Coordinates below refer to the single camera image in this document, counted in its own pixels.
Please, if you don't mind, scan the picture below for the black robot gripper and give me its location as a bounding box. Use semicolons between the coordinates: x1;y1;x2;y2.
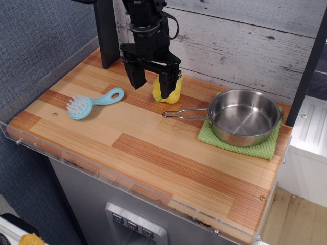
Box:
120;34;180;99

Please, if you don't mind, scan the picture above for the light blue scrub brush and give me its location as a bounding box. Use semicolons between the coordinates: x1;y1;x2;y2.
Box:
66;88;125;120

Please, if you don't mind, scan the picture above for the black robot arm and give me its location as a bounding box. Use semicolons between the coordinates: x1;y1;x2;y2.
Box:
120;1;181;101

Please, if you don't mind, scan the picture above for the stainless steel pot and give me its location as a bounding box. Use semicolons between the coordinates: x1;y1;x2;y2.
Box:
162;89;282;147

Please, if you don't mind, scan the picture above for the green cloth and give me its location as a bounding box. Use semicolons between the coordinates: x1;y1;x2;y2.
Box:
197;91;284;160

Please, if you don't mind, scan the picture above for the yellow toy bell pepper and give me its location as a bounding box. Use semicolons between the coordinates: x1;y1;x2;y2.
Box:
152;73;184;104

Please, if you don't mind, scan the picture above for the clear acrylic table guard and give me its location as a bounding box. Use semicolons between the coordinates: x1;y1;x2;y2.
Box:
4;50;292;244

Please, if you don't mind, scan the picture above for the grey toy fridge cabinet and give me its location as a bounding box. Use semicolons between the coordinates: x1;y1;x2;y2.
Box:
50;159;231;244

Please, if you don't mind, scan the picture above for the silver dispenser button panel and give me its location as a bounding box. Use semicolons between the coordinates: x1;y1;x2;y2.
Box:
105;202;168;244

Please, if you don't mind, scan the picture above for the white toy sink unit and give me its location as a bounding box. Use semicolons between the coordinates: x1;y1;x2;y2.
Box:
277;96;326;207

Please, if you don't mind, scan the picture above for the yellow object bottom left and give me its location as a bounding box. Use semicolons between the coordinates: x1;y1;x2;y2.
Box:
19;233;45;245

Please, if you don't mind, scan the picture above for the dark vertical post left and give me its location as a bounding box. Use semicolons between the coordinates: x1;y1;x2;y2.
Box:
93;0;120;69

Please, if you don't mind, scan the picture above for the black cable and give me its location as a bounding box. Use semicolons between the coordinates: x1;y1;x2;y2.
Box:
161;11;180;40

